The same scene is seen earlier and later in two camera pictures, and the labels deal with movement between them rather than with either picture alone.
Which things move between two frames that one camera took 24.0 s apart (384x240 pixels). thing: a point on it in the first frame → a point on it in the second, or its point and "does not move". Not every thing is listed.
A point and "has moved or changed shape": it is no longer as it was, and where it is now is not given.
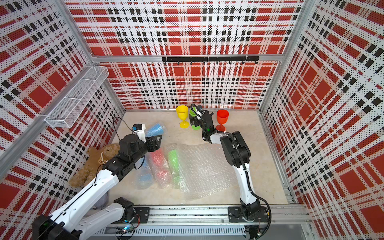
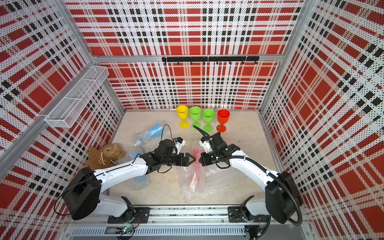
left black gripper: x=156 y=145 → x=185 y=159
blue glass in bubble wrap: x=158 y=129 does not move
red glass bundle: x=163 y=175 → x=193 y=176
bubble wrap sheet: x=205 y=170 does not move
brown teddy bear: x=86 y=175 does not move
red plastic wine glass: x=222 y=116 does not move
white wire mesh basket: x=69 y=110 does not move
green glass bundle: x=174 y=163 has moved or changed shape
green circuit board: x=127 y=229 does not move
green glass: x=192 y=114 does not move
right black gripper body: x=197 y=122 → x=210 y=158
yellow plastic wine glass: x=182 y=112 does not move
